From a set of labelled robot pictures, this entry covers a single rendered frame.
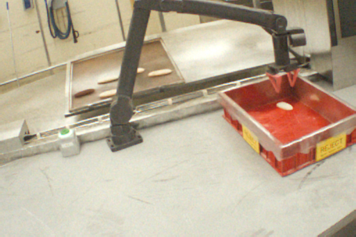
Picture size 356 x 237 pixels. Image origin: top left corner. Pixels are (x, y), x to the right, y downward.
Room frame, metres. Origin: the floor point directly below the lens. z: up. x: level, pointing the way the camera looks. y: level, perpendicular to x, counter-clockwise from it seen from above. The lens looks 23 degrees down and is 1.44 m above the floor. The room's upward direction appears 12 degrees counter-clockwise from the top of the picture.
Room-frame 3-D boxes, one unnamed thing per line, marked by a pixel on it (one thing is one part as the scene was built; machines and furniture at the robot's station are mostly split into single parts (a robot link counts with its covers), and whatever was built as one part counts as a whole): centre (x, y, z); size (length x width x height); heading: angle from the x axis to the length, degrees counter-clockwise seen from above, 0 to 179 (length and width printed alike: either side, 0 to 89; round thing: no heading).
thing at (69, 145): (1.24, 0.42, 0.84); 0.08 x 0.08 x 0.11; 7
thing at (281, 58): (1.24, -0.39, 1.01); 0.10 x 0.07 x 0.07; 112
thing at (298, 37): (1.24, -0.43, 1.11); 0.11 x 0.09 x 0.12; 90
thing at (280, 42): (1.24, -0.39, 1.07); 0.07 x 0.06 x 0.07; 90
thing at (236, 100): (1.07, -0.34, 0.87); 0.49 x 0.34 x 0.10; 11
